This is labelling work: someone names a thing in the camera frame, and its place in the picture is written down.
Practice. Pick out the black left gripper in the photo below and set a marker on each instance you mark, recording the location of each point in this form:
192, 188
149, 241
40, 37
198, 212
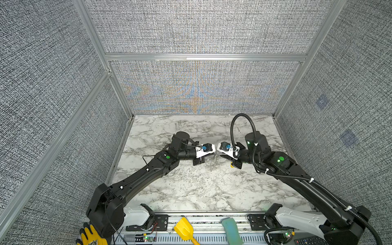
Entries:
198, 161

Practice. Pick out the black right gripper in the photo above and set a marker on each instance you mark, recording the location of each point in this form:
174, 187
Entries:
235, 162

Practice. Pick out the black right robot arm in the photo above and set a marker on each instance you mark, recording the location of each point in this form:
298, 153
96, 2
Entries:
335, 221

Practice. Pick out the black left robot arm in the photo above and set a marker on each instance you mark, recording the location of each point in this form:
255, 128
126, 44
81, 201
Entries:
106, 208

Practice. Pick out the yellow plastic scoop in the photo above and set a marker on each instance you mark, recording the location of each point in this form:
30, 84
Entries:
185, 230

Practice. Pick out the teal green sponge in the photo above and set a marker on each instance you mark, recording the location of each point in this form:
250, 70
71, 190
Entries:
231, 230

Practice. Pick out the black remote control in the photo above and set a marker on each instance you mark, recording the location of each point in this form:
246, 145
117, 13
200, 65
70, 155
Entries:
314, 240

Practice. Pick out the yellow black work glove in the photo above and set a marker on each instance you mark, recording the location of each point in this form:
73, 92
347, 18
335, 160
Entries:
89, 236

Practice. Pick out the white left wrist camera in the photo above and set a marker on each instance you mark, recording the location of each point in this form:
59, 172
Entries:
204, 150

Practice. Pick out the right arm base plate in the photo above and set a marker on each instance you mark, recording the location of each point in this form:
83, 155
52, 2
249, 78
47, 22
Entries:
261, 222

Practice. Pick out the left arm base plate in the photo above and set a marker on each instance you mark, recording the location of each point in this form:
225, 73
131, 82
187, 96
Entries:
157, 222

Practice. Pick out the aluminium horizontal frame bar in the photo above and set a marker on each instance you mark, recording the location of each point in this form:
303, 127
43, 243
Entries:
205, 57

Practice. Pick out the aluminium corner frame post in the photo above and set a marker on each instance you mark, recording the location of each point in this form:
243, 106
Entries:
91, 30

